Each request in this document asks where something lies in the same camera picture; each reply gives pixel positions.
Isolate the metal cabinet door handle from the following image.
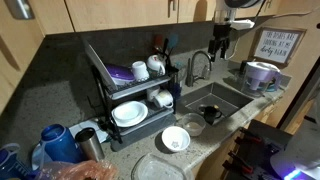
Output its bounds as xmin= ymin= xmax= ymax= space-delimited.
xmin=167 ymin=0 xmax=178 ymax=18

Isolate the framed text sign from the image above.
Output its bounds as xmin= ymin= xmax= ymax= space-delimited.
xmin=251 ymin=26 xmax=307 ymax=66

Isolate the black kitchen utensil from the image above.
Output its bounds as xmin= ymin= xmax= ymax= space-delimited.
xmin=161 ymin=38 xmax=170 ymax=63

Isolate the purple plastic bowl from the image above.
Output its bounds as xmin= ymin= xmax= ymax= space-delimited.
xmin=105 ymin=64 xmax=136 ymax=86

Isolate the grey drying mat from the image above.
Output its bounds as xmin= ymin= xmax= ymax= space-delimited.
xmin=109 ymin=113 xmax=178 ymax=153

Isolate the large white platter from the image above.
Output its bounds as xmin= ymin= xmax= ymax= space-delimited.
xmin=83 ymin=39 xmax=118 ymax=92

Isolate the round white dinner plate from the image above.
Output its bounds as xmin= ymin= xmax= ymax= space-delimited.
xmin=110 ymin=100 xmax=149 ymax=128

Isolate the blue dish soap bottle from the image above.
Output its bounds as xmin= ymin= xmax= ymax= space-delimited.
xmin=170 ymin=61 xmax=186 ymax=101

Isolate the white paper sheet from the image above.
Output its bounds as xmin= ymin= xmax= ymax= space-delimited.
xmin=68 ymin=119 xmax=111 ymax=144

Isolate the steel kitchen faucet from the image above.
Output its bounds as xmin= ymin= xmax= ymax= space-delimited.
xmin=185 ymin=50 xmax=213 ymax=88

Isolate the red spatula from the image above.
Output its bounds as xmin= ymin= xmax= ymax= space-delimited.
xmin=152 ymin=33 xmax=165 ymax=55

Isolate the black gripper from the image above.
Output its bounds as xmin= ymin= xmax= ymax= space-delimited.
xmin=208 ymin=23 xmax=232 ymax=63

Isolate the silver metal handle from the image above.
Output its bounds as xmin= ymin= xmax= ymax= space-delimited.
xmin=4 ymin=0 xmax=36 ymax=20

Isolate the white mug with red print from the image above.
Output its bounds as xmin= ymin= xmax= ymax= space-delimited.
xmin=146 ymin=54 xmax=167 ymax=76

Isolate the blue spatula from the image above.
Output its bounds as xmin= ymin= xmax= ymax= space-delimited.
xmin=167 ymin=33 xmax=180 ymax=57

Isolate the wooden wall cabinet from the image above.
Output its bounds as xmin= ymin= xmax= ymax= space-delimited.
xmin=0 ymin=0 xmax=320 ymax=114

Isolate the white ceramic bowl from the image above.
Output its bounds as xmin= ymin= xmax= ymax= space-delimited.
xmin=161 ymin=125 xmax=192 ymax=154

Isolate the orange plastic bag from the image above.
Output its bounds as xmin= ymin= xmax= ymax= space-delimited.
xmin=34 ymin=159 xmax=118 ymax=180

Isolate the black wire dish rack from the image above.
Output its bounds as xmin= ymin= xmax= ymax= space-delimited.
xmin=90 ymin=64 xmax=180 ymax=144

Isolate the blue water jug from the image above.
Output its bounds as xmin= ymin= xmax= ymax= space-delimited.
xmin=31 ymin=123 xmax=84 ymax=171

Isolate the steel tumbler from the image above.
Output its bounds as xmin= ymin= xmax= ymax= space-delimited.
xmin=74 ymin=127 xmax=106 ymax=163

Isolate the wooden base cabinet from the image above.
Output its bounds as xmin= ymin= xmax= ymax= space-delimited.
xmin=191 ymin=96 xmax=288 ymax=180

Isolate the blue plastic pitcher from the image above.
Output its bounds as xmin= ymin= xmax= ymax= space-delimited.
xmin=0 ymin=143 xmax=34 ymax=180

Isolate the black mug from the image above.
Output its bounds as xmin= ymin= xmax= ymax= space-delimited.
xmin=199 ymin=104 xmax=224 ymax=126

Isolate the utensil holder caddy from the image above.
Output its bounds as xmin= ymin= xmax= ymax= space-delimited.
xmin=165 ymin=64 xmax=181 ymax=85

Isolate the water filter pitcher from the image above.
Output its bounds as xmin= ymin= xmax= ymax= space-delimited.
xmin=241 ymin=60 xmax=283 ymax=98

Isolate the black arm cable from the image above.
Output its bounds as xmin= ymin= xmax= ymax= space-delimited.
xmin=252 ymin=0 xmax=268 ymax=22

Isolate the black robot cart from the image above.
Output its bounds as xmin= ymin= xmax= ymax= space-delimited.
xmin=221 ymin=119 xmax=294 ymax=180

